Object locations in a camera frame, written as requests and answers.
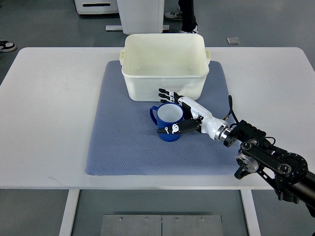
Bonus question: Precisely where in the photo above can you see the small grey floor plate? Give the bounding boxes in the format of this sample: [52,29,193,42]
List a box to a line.
[226,37,241,45]

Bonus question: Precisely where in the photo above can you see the metal floor plate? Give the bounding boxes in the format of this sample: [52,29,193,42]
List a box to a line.
[100,214,223,236]

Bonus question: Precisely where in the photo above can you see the white pedestal stand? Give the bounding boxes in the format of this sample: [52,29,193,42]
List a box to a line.
[105,0,170,34]

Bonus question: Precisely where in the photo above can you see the white table frame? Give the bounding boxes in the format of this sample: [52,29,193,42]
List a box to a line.
[59,189,261,236]

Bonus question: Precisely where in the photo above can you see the white plastic box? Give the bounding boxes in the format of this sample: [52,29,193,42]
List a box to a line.
[120,33,210,102]

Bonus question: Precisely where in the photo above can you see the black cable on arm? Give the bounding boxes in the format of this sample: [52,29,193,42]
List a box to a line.
[222,95,239,123]

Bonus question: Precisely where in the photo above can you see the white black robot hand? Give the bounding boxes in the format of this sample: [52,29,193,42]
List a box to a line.
[157,88,232,141]

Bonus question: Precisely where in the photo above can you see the white cabinet with slot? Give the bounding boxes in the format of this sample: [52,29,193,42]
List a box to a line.
[74,0,119,15]

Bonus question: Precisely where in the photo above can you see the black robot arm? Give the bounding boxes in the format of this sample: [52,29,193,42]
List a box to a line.
[219,120,315,216]

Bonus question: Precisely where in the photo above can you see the blue textured mat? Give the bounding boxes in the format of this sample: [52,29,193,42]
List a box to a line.
[86,60,240,176]

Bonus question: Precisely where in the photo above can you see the black white sneaker left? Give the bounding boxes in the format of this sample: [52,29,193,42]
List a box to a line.
[0,40,16,53]

